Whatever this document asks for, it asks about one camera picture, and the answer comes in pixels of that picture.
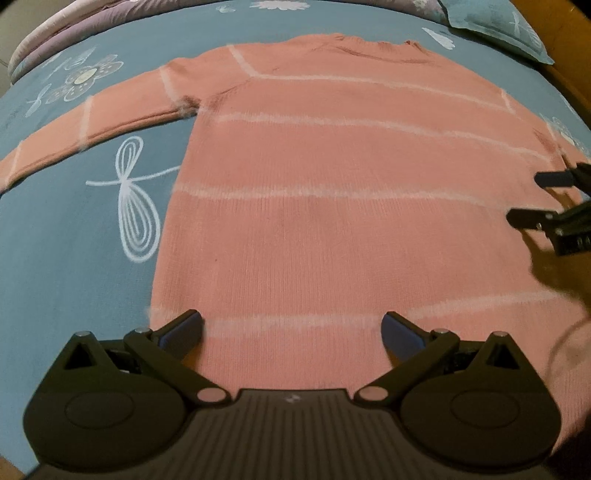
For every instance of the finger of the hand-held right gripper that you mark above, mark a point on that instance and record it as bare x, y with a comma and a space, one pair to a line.
556, 179
531, 219

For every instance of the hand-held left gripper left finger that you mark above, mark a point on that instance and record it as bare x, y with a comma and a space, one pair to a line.
182, 336

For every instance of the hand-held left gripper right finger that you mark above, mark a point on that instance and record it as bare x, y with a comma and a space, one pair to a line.
402, 338

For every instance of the pink knit sweater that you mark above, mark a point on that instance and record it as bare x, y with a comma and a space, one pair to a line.
323, 230

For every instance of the wooden bed headboard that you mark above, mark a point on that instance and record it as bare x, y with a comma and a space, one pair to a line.
570, 46

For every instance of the blue printed pillow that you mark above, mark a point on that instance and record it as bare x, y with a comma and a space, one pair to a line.
498, 23

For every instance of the purple floral quilt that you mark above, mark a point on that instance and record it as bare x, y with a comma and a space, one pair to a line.
78, 21

